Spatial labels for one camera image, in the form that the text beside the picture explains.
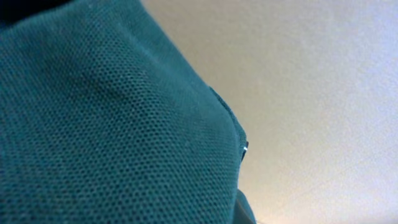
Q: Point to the green folded shirt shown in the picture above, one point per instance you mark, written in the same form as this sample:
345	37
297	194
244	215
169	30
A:
104	121

